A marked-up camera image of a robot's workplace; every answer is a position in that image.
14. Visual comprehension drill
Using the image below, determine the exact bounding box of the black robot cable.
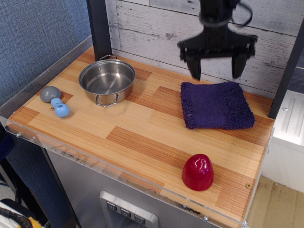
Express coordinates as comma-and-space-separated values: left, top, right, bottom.
230, 0, 254, 27

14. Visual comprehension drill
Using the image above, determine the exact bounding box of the black left corner post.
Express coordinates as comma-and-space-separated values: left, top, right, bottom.
86, 0, 112, 61

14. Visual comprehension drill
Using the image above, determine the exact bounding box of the black corner post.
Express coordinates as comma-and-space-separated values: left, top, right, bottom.
86, 0, 112, 61
268, 21, 304, 119

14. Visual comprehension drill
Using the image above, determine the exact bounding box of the stainless steel pot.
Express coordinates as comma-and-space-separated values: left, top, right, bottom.
78, 55, 136, 107

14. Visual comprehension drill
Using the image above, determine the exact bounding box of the clear acrylic table edge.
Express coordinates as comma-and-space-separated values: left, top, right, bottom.
1, 112, 274, 228

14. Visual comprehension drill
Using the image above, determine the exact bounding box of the white ribbed appliance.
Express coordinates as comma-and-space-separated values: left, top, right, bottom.
261, 90, 304, 192

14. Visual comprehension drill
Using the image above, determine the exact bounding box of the black right corner post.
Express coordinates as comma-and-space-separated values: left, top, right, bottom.
268, 21, 304, 119

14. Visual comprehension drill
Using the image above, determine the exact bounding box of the purple terry cloth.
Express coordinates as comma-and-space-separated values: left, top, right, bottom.
180, 82, 256, 130

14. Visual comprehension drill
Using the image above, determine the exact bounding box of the red plastic dome toy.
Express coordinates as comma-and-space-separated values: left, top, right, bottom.
182, 154, 214, 191

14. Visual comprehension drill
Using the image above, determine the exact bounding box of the silver button control panel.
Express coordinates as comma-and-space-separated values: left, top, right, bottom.
99, 190, 159, 228

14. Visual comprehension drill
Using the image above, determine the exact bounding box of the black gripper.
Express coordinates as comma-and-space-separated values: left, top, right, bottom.
178, 25, 258, 80

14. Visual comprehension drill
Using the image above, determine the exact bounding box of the yellow object at corner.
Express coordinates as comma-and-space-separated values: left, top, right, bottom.
26, 217, 44, 228

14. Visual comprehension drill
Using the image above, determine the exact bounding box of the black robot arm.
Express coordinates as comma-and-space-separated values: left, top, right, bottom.
178, 0, 258, 80

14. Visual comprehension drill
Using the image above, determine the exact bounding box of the blue and grey toy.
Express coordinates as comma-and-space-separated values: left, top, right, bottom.
40, 86, 70, 118

